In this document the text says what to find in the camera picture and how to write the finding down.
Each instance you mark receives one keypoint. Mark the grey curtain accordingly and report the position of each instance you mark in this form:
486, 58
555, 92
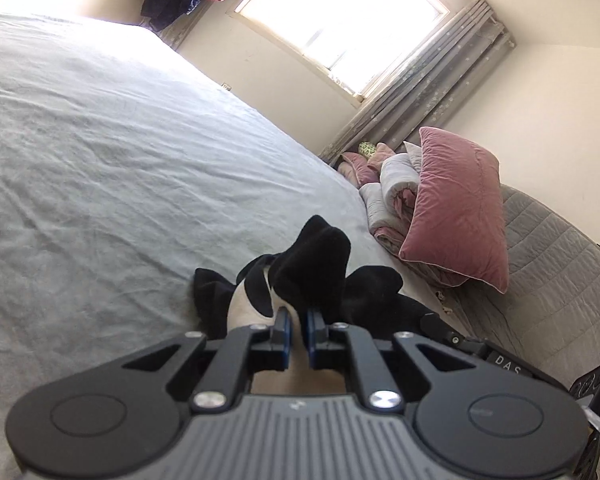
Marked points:
431, 85

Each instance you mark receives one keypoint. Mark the pink velvet pillow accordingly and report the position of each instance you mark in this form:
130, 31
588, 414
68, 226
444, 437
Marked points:
483, 216

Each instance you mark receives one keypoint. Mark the beige fleece garment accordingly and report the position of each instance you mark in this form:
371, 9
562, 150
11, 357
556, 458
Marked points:
254, 302

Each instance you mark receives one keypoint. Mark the grey bed sheet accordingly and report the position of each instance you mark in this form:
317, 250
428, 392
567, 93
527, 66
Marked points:
123, 170

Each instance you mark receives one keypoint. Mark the folded grey pink duvet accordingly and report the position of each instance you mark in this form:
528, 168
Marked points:
395, 194

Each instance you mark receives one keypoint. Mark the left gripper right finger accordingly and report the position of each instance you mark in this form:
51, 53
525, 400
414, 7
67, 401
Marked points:
416, 409

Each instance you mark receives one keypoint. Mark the grey quilted blanket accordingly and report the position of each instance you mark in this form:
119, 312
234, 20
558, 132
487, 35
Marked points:
550, 314

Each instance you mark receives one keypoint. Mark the black fleece garment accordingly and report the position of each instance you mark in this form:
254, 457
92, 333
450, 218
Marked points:
312, 275

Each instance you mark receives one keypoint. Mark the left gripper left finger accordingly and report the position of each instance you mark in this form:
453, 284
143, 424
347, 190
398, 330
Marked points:
119, 417

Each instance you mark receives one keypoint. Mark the bright window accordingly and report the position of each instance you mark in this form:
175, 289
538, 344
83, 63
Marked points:
356, 43

